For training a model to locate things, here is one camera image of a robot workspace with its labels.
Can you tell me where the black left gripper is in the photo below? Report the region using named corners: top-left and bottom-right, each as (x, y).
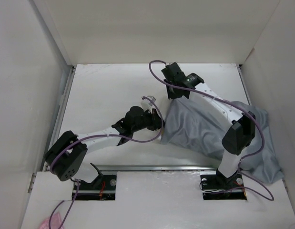
top-left (132, 107), bottom-right (166, 133)

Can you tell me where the grey pillowcase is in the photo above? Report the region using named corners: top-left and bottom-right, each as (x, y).
top-left (161, 97), bottom-right (284, 183)

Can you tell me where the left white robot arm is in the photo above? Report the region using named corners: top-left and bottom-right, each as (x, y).
top-left (44, 106), bottom-right (164, 189)

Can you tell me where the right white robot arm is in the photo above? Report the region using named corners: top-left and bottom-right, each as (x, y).
top-left (161, 62), bottom-right (255, 188)

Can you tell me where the pink plastic bag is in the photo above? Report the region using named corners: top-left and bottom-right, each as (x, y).
top-left (38, 213), bottom-right (61, 229)

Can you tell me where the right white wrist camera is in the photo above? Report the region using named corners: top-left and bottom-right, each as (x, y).
top-left (165, 62), bottom-right (177, 67)

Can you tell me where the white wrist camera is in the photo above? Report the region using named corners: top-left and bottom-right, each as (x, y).
top-left (141, 95), bottom-right (156, 113)
top-left (165, 62), bottom-right (177, 67)

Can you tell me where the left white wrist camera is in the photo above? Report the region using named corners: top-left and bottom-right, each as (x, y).
top-left (141, 95), bottom-right (156, 113)

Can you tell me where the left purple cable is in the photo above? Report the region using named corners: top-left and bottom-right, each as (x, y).
top-left (49, 95), bottom-right (165, 229)

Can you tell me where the purple cable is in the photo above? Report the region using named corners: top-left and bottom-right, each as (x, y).
top-left (148, 60), bottom-right (275, 201)
top-left (49, 95), bottom-right (165, 229)

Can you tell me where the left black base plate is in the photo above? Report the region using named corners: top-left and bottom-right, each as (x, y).
top-left (75, 175), bottom-right (117, 201)

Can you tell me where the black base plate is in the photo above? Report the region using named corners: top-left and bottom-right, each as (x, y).
top-left (199, 174), bottom-right (247, 200)
top-left (75, 175), bottom-right (117, 201)

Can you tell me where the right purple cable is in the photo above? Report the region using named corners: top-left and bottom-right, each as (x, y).
top-left (148, 60), bottom-right (275, 201)

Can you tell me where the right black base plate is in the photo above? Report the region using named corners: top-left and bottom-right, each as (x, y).
top-left (199, 174), bottom-right (247, 200)

